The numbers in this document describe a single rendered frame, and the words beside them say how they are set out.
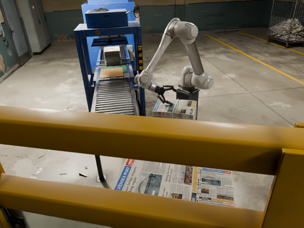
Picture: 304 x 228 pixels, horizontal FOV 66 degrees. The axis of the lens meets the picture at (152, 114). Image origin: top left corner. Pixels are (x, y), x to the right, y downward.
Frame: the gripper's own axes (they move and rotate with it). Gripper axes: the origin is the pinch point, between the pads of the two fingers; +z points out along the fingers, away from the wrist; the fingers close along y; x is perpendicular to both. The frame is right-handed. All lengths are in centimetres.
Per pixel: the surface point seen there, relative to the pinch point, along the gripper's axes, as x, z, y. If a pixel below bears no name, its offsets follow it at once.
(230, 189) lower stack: 53, 71, 24
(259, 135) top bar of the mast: 164, -3, -79
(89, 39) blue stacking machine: -327, -213, 123
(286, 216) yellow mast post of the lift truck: 168, 7, -71
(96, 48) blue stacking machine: -331, -191, 138
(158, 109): 10.5, -9.3, 12.7
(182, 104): -2.5, 9.0, 3.2
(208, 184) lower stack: 50, 55, 32
